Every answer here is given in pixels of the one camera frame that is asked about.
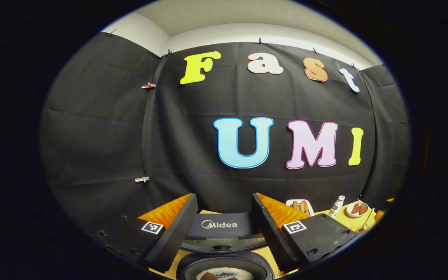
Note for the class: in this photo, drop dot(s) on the white toaster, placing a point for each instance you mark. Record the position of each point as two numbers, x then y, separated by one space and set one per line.
311 212

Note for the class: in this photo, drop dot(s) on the red meat slice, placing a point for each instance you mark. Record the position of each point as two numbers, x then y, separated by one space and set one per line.
355 209
363 208

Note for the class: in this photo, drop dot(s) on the black backdrop cloth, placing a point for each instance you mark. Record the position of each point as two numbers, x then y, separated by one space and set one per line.
103 136

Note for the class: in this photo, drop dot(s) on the white milk bottle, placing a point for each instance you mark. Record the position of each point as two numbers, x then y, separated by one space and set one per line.
336 208

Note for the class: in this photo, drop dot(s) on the wooden spoon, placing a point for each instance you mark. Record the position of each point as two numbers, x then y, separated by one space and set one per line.
368 218

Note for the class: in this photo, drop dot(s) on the dark grey rice cooker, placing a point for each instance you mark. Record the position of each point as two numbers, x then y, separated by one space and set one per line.
220 224

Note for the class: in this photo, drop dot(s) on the red clip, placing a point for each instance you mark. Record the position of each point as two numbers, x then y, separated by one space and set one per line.
148 85

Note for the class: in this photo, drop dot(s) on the white rice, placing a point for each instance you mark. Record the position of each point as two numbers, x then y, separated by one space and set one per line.
224 273

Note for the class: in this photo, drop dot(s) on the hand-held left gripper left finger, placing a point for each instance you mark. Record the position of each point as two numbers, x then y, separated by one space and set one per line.
177 233

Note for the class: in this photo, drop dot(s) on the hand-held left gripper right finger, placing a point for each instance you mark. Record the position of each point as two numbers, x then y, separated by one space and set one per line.
270 233

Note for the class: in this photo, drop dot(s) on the white clip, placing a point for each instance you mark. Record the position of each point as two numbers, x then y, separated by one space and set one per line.
142 179

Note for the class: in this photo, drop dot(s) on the white plate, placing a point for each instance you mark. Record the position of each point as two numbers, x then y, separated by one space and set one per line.
348 212

